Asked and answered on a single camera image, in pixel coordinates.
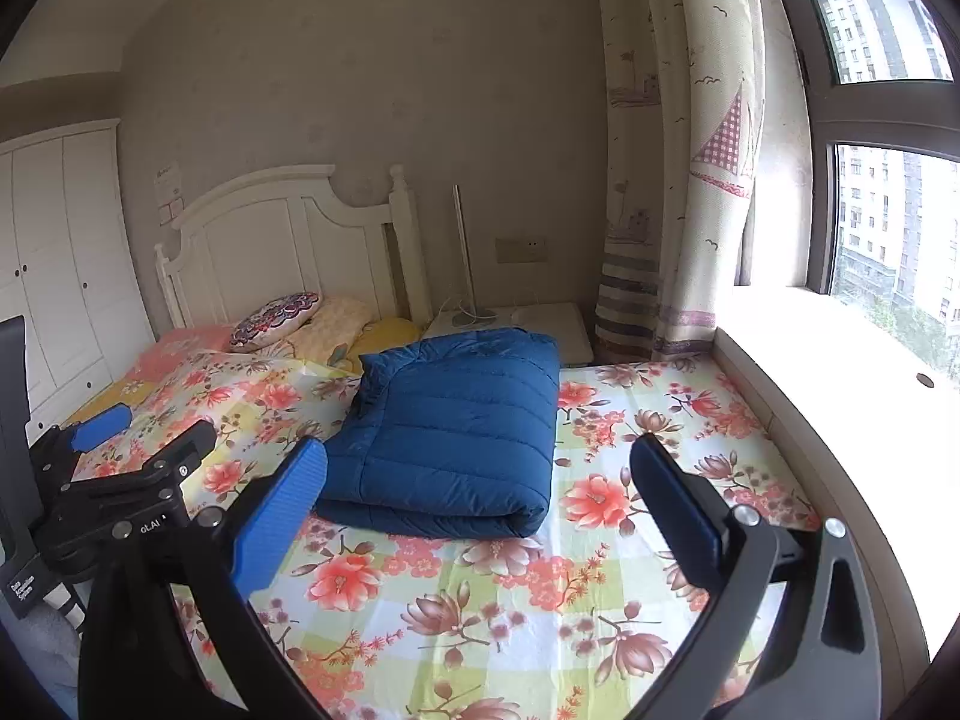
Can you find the dark framed window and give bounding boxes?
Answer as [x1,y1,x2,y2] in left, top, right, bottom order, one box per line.
[757,0,960,383]

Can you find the white wardrobe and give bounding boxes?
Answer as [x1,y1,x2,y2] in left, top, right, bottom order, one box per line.
[0,118,155,428]

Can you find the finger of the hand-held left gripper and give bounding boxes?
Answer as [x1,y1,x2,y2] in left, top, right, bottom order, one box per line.
[56,418,218,500]
[30,403,134,481]

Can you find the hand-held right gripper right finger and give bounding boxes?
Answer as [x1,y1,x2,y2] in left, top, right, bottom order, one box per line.
[630,433,884,720]

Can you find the white nightstand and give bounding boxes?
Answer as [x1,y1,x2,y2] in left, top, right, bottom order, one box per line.
[420,302,597,368]

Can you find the sailboat print curtain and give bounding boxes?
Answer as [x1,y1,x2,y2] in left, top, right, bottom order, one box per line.
[589,0,770,361]

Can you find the blue puffer jacket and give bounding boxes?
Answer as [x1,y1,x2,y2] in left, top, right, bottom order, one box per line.
[311,330,562,541]

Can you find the floral quilt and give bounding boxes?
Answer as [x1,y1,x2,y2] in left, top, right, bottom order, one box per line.
[64,349,822,720]

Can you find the peach fluffy pillow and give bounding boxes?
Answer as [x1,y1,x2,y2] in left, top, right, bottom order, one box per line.
[289,295,376,361]

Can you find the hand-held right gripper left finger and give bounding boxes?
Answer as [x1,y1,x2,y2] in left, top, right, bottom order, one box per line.
[79,436,331,720]

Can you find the yellow pillow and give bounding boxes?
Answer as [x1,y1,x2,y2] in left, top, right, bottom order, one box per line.
[349,317,421,376]

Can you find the beige window sill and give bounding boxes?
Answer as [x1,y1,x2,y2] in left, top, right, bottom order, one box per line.
[712,285,960,683]

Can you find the white wooden bed headboard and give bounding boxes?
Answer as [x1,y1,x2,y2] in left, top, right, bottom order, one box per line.
[154,163,434,350]

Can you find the pink floral pillow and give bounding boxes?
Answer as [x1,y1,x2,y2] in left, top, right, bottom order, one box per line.
[124,322,237,383]

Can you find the patterned round cushion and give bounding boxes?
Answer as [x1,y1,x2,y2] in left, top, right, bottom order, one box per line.
[229,291,325,353]

